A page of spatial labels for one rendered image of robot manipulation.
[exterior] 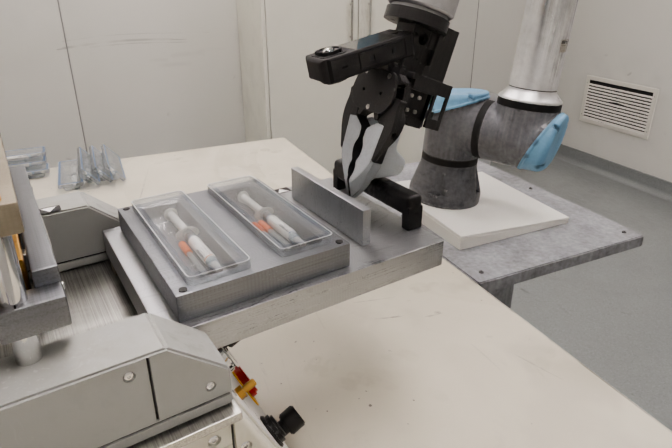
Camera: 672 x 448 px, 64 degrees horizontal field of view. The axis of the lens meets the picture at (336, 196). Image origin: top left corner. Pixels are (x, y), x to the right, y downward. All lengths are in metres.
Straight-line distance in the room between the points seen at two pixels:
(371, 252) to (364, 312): 0.30
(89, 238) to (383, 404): 0.39
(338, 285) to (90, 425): 0.23
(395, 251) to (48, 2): 2.49
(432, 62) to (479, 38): 3.14
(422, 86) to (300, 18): 2.07
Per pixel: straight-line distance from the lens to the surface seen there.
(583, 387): 0.77
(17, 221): 0.35
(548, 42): 1.03
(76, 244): 0.64
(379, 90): 0.58
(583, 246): 1.11
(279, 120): 2.68
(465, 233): 1.02
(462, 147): 1.08
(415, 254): 0.55
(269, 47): 2.60
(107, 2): 2.87
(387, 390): 0.71
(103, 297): 0.59
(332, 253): 0.49
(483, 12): 3.75
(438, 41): 0.62
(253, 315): 0.47
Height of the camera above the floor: 1.23
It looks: 23 degrees down
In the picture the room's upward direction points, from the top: straight up
